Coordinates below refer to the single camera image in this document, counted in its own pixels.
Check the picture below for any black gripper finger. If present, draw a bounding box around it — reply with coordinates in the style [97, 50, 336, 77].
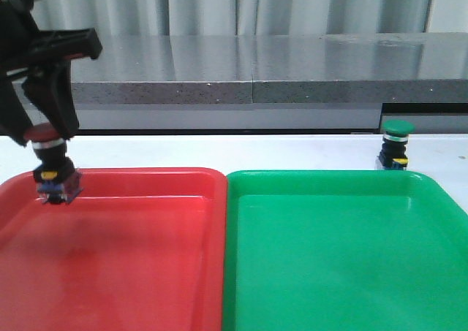
[1, 80, 29, 147]
[22, 61, 79, 140]

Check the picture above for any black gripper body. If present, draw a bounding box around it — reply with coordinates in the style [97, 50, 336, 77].
[1, 0, 102, 72]

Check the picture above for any red mushroom push button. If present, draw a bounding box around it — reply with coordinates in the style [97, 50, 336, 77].
[24, 123, 83, 205]

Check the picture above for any green mushroom push button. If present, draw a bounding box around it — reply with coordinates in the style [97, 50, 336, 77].
[376, 120, 415, 170]

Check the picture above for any grey speckled stone counter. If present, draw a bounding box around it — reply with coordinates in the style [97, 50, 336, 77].
[72, 33, 467, 134]

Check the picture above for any white pleated curtain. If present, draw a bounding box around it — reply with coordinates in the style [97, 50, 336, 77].
[33, 0, 431, 36]

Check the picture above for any red plastic tray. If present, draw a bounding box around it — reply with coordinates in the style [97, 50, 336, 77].
[1, 168, 227, 330]

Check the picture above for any green plastic tray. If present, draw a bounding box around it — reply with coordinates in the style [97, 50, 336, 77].
[222, 170, 467, 330]

